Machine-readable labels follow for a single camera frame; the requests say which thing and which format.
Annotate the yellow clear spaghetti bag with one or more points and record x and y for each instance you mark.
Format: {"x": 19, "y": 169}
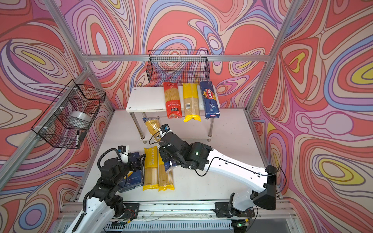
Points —
{"x": 191, "y": 102}

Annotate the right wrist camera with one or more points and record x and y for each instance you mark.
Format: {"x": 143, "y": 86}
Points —
{"x": 165, "y": 129}

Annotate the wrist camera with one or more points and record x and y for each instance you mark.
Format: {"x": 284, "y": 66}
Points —
{"x": 165, "y": 129}
{"x": 122, "y": 149}

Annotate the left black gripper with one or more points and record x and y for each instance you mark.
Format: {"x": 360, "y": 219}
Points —
{"x": 139, "y": 166}

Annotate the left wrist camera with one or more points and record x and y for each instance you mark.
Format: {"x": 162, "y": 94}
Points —
{"x": 122, "y": 149}

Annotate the black wire basket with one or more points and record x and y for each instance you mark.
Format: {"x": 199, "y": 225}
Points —
{"x": 59, "y": 130}
{"x": 178, "y": 66}

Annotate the red spaghetti bag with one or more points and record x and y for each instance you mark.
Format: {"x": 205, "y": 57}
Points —
{"x": 172, "y": 100}

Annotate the blue Barilla pasta box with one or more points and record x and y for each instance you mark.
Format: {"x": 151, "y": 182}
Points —
{"x": 134, "y": 179}

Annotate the yellow pastatime bag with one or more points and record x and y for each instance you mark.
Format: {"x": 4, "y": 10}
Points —
{"x": 165, "y": 179}
{"x": 151, "y": 169}

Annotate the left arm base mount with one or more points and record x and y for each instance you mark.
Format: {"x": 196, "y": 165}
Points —
{"x": 130, "y": 212}

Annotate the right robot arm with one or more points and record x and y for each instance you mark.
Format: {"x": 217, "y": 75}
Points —
{"x": 260, "y": 182}

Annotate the clear blue Ankara spaghetti bag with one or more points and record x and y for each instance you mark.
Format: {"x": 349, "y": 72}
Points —
{"x": 153, "y": 125}

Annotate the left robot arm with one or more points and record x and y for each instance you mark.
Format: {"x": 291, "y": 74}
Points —
{"x": 102, "y": 204}

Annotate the blue Barilla spaghetti bag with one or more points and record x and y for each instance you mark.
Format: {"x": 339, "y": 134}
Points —
{"x": 210, "y": 100}

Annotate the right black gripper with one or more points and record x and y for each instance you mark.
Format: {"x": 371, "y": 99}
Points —
{"x": 165, "y": 157}

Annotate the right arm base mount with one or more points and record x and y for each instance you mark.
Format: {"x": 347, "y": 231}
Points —
{"x": 226, "y": 209}

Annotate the white two-tier shelf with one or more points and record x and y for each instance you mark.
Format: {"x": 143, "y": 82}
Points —
{"x": 150, "y": 102}

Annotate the black marker pen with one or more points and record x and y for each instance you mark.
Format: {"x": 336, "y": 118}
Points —
{"x": 77, "y": 138}

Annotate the black wire basket back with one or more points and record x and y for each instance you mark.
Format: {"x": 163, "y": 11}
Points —
{"x": 178, "y": 66}

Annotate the black wire basket left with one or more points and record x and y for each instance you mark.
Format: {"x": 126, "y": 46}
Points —
{"x": 59, "y": 130}

